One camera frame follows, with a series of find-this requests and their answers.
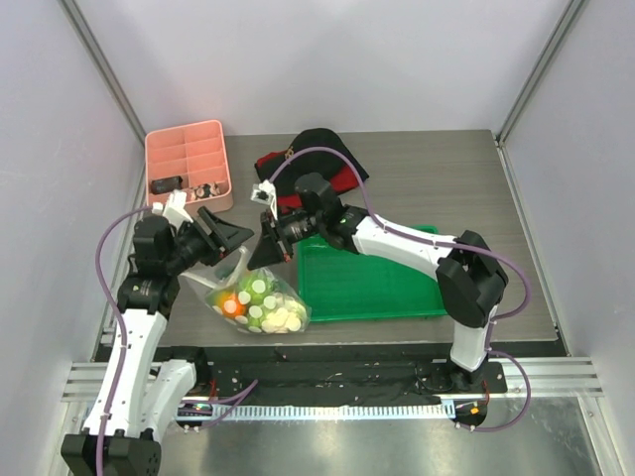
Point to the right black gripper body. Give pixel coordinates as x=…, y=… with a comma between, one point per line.
x=273, y=236

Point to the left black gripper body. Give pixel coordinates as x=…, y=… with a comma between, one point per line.
x=191, y=247

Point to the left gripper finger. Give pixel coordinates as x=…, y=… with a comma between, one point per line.
x=228, y=272
x=222, y=237

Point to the clear zip top bag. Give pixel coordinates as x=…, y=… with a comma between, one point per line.
x=199, y=279

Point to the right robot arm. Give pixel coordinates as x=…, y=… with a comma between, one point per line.
x=470, y=279

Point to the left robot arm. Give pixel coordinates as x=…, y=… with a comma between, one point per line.
x=123, y=432

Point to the orange fake fruit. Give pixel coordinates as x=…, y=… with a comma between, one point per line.
x=230, y=305

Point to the light green fake vegetable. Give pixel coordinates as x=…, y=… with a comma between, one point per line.
x=257, y=288

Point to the white fake cauliflower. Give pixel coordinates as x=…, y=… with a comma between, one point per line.
x=284, y=314

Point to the pink patterned item in organizer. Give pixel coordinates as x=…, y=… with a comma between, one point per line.
x=204, y=191

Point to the red and black folded cloth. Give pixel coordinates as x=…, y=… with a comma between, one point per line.
x=340, y=175

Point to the small black object in organizer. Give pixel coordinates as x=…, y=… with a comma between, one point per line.
x=166, y=185

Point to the green plastic tray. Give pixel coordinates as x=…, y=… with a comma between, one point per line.
x=340, y=286

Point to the pink divided organizer box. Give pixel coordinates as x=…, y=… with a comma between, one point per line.
x=195, y=151

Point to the black baseball cap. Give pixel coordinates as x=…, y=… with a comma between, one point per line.
x=317, y=144

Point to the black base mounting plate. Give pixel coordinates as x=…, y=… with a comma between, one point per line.
x=330, y=375

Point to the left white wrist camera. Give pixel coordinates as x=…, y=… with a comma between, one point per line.
x=174, y=209

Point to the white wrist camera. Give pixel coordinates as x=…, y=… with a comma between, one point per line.
x=264, y=193
x=174, y=209

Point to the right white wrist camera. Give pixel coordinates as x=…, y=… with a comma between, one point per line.
x=264, y=193

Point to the aluminium frame rail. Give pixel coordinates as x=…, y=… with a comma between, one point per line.
x=549, y=377

